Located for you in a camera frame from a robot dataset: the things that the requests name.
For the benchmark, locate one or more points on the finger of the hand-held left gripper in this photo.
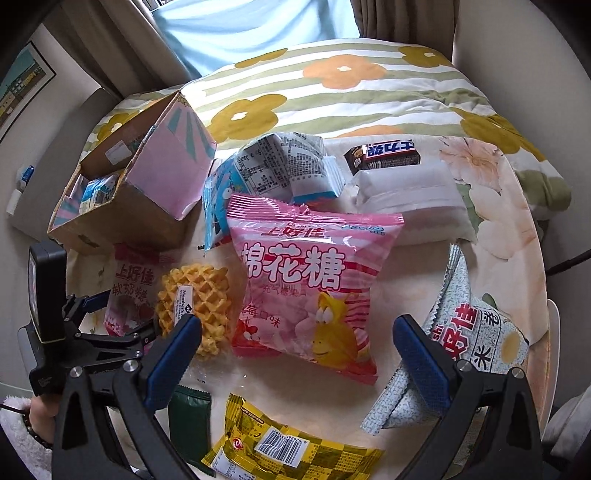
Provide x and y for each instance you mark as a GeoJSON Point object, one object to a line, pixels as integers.
{"type": "Point", "coordinates": [124, 341]}
{"type": "Point", "coordinates": [92, 302]}

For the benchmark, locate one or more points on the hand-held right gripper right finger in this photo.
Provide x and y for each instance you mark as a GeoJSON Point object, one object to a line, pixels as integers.
{"type": "Point", "coordinates": [422, 364]}

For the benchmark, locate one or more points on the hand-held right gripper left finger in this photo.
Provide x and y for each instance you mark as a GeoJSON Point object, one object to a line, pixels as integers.
{"type": "Point", "coordinates": [178, 360]}

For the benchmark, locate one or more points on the small pink candy bag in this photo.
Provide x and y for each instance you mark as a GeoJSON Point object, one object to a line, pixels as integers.
{"type": "Point", "coordinates": [129, 281]}

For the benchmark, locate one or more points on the grey speckled corn snack bag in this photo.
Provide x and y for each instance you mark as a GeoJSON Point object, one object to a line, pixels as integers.
{"type": "Point", "coordinates": [480, 332]}

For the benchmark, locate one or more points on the yellow checked snack packet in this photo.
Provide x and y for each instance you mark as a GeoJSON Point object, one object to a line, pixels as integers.
{"type": "Point", "coordinates": [240, 424]}

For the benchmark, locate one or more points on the pink lined cardboard box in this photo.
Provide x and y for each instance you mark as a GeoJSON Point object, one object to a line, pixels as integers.
{"type": "Point", "coordinates": [152, 203]}

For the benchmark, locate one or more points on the large pink marshmallow bag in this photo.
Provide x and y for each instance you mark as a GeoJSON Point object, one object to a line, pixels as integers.
{"type": "Point", "coordinates": [300, 277]}

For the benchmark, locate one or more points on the blue cartoon snack bag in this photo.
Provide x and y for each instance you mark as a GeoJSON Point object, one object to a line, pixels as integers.
{"type": "Point", "coordinates": [277, 166]}

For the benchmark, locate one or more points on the person's left forearm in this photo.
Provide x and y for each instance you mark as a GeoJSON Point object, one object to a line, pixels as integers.
{"type": "Point", "coordinates": [18, 438]}

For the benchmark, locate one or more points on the dark green packet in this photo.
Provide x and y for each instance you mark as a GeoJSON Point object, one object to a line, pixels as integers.
{"type": "Point", "coordinates": [189, 420]}

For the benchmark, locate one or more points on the wrapped yellow waffle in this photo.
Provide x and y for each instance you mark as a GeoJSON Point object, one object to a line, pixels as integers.
{"type": "Point", "coordinates": [203, 295]}

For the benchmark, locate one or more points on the small blue white packet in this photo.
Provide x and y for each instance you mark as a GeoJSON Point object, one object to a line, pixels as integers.
{"type": "Point", "coordinates": [99, 191]}

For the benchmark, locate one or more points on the small blue white bottle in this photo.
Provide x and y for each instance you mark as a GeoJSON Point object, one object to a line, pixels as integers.
{"type": "Point", "coordinates": [26, 177]}

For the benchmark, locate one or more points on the white plastic packet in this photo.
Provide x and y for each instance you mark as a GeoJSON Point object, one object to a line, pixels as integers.
{"type": "Point", "coordinates": [406, 198]}

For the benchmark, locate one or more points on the brown chocolate bar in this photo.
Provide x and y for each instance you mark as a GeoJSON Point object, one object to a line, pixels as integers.
{"type": "Point", "coordinates": [383, 157]}

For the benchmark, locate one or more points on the brown curtain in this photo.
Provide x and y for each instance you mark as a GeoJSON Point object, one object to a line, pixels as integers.
{"type": "Point", "coordinates": [129, 41]}
{"type": "Point", "coordinates": [401, 18]}

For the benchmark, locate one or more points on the flower striped quilt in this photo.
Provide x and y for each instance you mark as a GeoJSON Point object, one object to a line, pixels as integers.
{"type": "Point", "coordinates": [369, 106]}

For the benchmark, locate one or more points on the light blue sheer curtain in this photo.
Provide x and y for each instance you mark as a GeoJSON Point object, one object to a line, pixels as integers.
{"type": "Point", "coordinates": [254, 32]}

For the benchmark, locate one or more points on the framed wall picture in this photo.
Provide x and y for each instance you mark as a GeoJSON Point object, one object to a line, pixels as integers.
{"type": "Point", "coordinates": [23, 87]}

